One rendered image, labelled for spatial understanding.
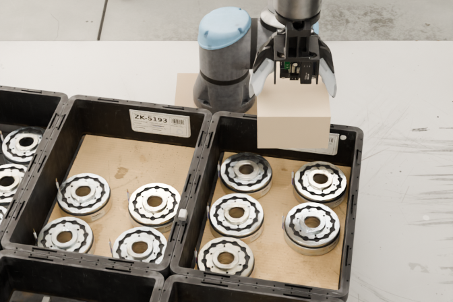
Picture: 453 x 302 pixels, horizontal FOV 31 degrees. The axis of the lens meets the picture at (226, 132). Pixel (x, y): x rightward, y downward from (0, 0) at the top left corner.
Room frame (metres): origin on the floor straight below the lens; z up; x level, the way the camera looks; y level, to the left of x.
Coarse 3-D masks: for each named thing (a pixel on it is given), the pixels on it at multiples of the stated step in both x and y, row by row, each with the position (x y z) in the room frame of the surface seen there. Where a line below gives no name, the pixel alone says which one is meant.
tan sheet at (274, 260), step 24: (288, 168) 1.11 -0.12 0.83; (216, 192) 1.05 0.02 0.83; (288, 192) 1.05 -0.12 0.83; (264, 216) 0.99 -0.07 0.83; (264, 240) 0.93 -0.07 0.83; (264, 264) 0.88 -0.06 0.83; (288, 264) 0.88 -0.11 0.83; (312, 264) 0.87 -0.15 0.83; (336, 264) 0.87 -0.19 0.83; (336, 288) 0.82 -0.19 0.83
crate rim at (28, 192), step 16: (80, 96) 1.23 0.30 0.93; (96, 96) 1.23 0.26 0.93; (64, 112) 1.19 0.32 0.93; (176, 112) 1.19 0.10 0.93; (192, 112) 1.18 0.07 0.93; (208, 112) 1.18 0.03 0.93; (208, 128) 1.13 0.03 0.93; (48, 144) 1.10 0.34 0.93; (192, 160) 1.05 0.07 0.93; (32, 176) 1.02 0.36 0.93; (192, 176) 1.01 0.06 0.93; (32, 192) 0.98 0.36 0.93; (16, 208) 0.94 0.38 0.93; (16, 224) 0.90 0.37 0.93; (176, 224) 0.91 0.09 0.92; (176, 240) 0.86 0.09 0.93; (64, 256) 0.83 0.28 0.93; (80, 256) 0.83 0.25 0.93; (96, 256) 0.83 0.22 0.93; (160, 272) 0.80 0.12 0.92
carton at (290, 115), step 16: (272, 80) 1.05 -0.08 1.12; (288, 80) 1.05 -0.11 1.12; (320, 80) 1.05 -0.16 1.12; (272, 96) 1.01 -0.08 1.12; (288, 96) 1.01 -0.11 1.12; (304, 96) 1.01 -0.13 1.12; (320, 96) 1.01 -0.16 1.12; (272, 112) 0.97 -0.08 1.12; (288, 112) 0.97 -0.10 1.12; (304, 112) 0.97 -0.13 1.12; (320, 112) 0.97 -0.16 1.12; (272, 128) 0.96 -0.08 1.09; (288, 128) 0.96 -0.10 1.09; (304, 128) 0.96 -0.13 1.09; (320, 128) 0.96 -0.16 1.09; (272, 144) 0.96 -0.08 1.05; (288, 144) 0.96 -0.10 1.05; (304, 144) 0.96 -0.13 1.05; (320, 144) 0.96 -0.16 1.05
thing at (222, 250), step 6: (216, 252) 0.88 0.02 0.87; (222, 252) 0.88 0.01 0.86; (228, 252) 0.88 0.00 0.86; (234, 252) 0.88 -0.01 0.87; (216, 258) 0.87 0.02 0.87; (234, 258) 0.87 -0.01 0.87; (216, 264) 0.85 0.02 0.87; (222, 264) 0.85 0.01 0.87; (228, 264) 0.85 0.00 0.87; (234, 264) 0.85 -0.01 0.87
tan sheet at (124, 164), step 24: (96, 144) 1.19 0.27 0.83; (120, 144) 1.19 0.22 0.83; (144, 144) 1.19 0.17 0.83; (72, 168) 1.13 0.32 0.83; (96, 168) 1.13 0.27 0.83; (120, 168) 1.12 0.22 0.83; (144, 168) 1.12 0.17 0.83; (168, 168) 1.12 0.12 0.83; (120, 192) 1.06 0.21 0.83; (120, 216) 1.00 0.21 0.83; (96, 240) 0.94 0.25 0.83
